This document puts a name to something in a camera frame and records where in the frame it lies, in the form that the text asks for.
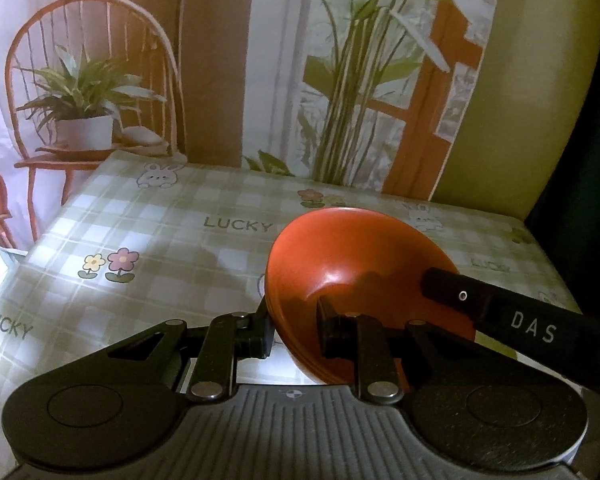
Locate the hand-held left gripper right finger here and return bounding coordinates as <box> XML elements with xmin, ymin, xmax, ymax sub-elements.
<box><xmin>318</xmin><ymin>298</ymin><xmax>482</xmax><ymax>405</ymax></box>

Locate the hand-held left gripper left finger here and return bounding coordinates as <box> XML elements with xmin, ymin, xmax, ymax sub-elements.
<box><xmin>108</xmin><ymin>304</ymin><xmax>277</xmax><ymax>404</ymax></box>

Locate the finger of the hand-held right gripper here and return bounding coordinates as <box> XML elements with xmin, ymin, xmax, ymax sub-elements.
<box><xmin>422</xmin><ymin>265</ymin><xmax>492</xmax><ymax>335</ymax></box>

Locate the red bowl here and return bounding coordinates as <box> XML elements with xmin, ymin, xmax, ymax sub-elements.
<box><xmin>264</xmin><ymin>270</ymin><xmax>353</xmax><ymax>386</ymax></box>
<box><xmin>266</xmin><ymin>207</ymin><xmax>474</xmax><ymax>382</ymax></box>

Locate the green checked bunny tablecloth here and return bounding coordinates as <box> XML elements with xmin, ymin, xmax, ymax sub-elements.
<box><xmin>0</xmin><ymin>152</ymin><xmax>582</xmax><ymax>397</ymax></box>

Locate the yellow wooden board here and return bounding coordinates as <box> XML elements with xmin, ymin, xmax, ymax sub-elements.
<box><xmin>432</xmin><ymin>0</ymin><xmax>600</xmax><ymax>224</ymax></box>

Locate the printed wall backdrop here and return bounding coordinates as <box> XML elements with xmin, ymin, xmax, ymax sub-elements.
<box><xmin>0</xmin><ymin>0</ymin><xmax>504</xmax><ymax>252</ymax></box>

